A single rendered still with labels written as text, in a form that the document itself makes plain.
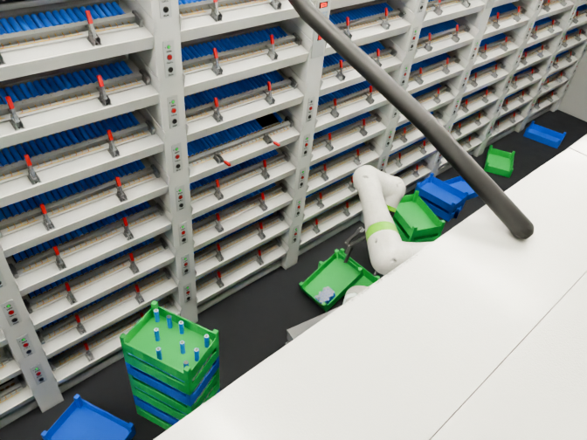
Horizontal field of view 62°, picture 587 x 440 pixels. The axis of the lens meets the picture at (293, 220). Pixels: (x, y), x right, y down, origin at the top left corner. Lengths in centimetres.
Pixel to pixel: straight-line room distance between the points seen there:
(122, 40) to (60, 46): 18
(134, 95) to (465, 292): 140
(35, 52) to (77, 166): 39
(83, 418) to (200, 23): 169
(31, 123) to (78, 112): 14
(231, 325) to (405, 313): 217
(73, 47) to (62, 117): 21
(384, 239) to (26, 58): 119
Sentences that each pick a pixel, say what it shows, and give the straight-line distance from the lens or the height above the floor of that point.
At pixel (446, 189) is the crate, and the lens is 368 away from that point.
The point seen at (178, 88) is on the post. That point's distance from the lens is 181.
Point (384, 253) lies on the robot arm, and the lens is 165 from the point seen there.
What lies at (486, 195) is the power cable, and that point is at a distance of 64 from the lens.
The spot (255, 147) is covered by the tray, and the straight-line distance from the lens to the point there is 220.
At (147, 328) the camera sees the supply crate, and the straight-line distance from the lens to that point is 205.
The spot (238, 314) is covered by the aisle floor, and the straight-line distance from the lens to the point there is 268.
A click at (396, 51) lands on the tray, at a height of 116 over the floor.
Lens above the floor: 210
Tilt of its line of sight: 40 degrees down
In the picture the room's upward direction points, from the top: 7 degrees clockwise
